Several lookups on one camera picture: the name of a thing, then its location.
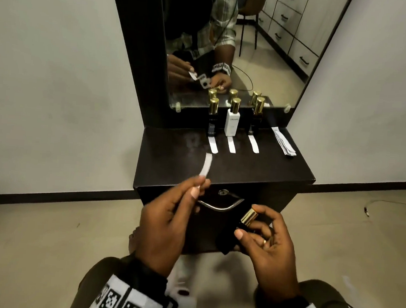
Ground person's right hand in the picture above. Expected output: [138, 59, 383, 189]
[230, 203, 307, 303]

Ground person's left hand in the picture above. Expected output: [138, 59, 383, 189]
[132, 171, 211, 281]

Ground small black gold-capped perfume bottle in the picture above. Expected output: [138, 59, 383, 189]
[216, 203, 260, 258]

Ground curved white paper test strip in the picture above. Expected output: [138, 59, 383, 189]
[199, 152, 213, 179]

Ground dark wooden dressing table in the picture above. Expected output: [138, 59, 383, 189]
[88, 0, 356, 267]

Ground person's bare foot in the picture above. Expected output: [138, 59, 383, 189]
[127, 225, 142, 257]

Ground person's olive trousers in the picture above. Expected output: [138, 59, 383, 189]
[67, 253, 364, 308]

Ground tall black gold-capped perfume bottle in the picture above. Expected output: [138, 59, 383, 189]
[248, 96, 266, 137]
[205, 97, 222, 138]

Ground white gold-capped perfume bottle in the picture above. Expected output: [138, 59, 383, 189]
[224, 97, 242, 138]

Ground pile of white paper strips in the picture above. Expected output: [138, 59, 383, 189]
[269, 126, 299, 157]

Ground left wrist marker band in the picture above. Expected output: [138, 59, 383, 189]
[87, 271, 181, 308]

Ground metal drawer handle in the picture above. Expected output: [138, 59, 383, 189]
[197, 193, 245, 214]

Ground white wrist camera device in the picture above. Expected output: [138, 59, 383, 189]
[165, 262, 201, 308]

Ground wall mirror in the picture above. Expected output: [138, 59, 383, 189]
[150, 0, 353, 122]

